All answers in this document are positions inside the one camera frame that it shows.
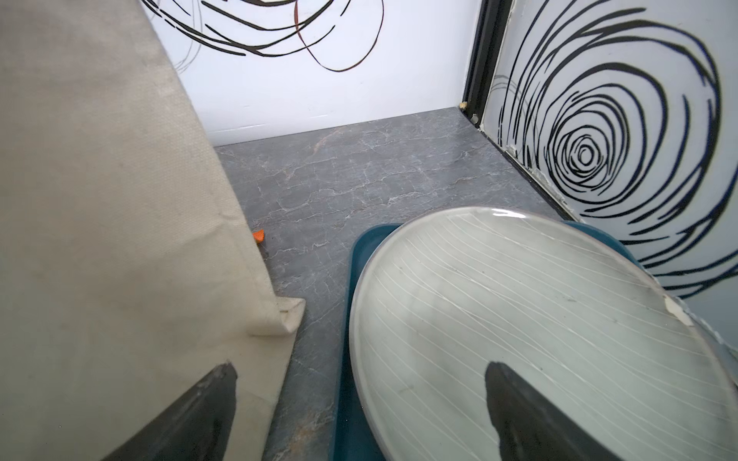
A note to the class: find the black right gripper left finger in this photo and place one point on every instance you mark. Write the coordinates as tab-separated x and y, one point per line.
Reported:
197	426

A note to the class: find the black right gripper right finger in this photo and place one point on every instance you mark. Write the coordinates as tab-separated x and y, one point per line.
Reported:
530	427

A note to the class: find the grey striped ceramic plate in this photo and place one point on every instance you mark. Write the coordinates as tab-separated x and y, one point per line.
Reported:
678	399

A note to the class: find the cream floral canvas tote bag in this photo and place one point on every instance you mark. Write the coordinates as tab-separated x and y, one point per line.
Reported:
128	270

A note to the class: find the teal plastic tray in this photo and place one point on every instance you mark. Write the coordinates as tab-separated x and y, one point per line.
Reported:
351	426

